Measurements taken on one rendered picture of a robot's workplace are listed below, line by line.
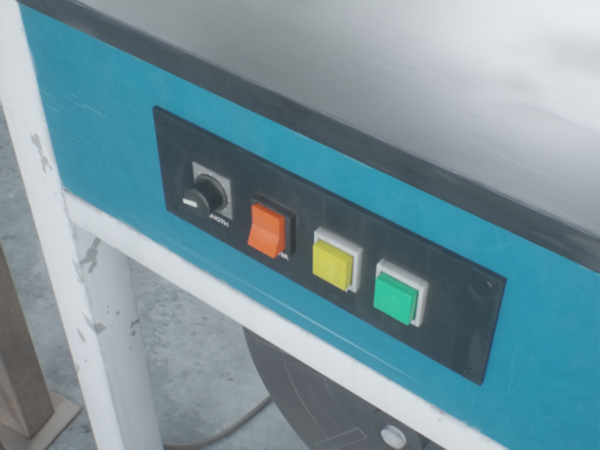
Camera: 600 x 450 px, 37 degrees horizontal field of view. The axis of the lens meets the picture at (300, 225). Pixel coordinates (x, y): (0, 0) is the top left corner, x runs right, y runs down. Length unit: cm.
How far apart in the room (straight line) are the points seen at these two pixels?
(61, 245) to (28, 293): 63
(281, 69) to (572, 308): 20
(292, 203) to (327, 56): 9
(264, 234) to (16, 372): 66
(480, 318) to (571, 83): 14
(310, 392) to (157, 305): 43
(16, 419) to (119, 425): 27
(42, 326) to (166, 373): 21
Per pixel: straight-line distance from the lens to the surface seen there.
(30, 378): 119
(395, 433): 89
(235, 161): 55
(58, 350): 135
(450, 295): 50
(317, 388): 99
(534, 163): 46
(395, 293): 51
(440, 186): 46
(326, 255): 52
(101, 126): 65
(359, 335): 58
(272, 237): 55
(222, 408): 125
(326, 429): 104
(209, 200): 56
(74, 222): 76
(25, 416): 122
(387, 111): 48
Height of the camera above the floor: 102
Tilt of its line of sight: 43 degrees down
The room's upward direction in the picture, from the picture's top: straight up
